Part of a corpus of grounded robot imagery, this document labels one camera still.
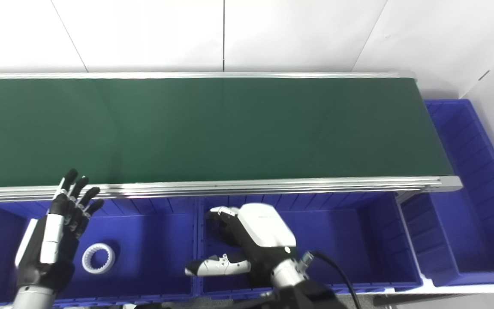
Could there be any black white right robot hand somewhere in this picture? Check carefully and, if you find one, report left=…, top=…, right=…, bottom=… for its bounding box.
left=185, top=203, right=298, bottom=286

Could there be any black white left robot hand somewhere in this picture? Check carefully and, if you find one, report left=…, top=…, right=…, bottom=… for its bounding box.
left=15, top=169, right=105, bottom=293

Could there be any black round stepped part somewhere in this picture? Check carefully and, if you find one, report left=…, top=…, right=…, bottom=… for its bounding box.
left=207, top=213, right=244, bottom=248

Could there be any green conveyor belt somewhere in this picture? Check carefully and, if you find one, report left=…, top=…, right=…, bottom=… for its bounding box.
left=0, top=77, right=454, bottom=188
left=0, top=72, right=463, bottom=203

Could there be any long blue plastic bin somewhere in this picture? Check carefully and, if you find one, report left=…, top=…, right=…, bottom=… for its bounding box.
left=401, top=100, right=494, bottom=287

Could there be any white toothed ring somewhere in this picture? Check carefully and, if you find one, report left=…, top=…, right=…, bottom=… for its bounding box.
left=81, top=243, right=116, bottom=275

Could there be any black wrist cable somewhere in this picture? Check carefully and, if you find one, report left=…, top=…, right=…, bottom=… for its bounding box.
left=301, top=251, right=364, bottom=309

